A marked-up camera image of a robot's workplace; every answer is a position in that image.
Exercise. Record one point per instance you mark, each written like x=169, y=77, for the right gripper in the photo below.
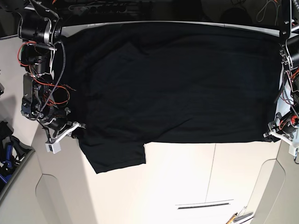
x=57, y=125

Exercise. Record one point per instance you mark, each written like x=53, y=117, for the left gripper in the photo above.
x=285, y=128

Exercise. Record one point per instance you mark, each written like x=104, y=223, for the black T-shirt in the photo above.
x=137, y=83

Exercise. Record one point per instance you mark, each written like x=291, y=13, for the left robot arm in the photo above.
x=287, y=99

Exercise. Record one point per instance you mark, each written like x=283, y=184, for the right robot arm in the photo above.
x=42, y=54

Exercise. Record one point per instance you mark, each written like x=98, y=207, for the blue and black bag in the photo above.
x=12, y=152

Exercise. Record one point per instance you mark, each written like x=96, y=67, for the black ruler strip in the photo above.
x=202, y=206

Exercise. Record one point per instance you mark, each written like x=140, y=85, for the black power strip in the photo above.
x=98, y=9

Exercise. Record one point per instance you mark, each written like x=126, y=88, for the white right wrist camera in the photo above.
x=53, y=147

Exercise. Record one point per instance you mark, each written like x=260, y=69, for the yellow handled tool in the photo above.
x=232, y=218

